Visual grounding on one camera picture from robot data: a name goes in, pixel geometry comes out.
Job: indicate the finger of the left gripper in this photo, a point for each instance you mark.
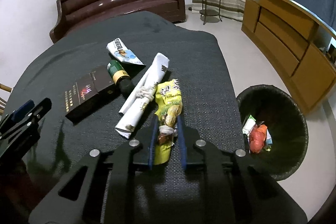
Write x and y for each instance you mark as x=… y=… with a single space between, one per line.
x=17 y=115
x=8 y=130

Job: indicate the wooden sideboard cabinet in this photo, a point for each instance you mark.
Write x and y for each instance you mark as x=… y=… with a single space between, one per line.
x=291 y=37

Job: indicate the black box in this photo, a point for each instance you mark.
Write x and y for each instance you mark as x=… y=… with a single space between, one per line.
x=88 y=94

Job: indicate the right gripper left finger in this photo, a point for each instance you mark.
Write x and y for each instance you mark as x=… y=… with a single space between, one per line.
x=100 y=183

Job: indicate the yellow snack bag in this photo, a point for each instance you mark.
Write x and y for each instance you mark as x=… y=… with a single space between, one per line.
x=168 y=98

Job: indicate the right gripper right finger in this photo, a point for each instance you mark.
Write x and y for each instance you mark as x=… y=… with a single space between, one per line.
x=234 y=187

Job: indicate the teal white tube package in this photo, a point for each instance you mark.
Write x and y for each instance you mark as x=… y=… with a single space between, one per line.
x=268 y=141

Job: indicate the orange plastic bag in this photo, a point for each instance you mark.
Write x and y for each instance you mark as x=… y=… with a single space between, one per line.
x=257 y=138

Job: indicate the white blue snack wrapper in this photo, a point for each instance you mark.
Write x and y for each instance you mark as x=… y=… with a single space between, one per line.
x=119 y=51

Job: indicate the dark grey tablecloth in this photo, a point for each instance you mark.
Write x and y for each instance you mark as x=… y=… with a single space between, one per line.
x=78 y=141

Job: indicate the white paper package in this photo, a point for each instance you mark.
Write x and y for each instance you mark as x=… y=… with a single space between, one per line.
x=143 y=93

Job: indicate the green glass bottle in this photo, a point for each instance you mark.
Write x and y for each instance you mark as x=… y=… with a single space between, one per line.
x=120 y=77

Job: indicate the black lined trash bin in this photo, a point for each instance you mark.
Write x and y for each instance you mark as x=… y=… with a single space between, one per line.
x=286 y=125

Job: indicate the green white snack wrapper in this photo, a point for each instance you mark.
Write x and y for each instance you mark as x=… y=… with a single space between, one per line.
x=249 y=125

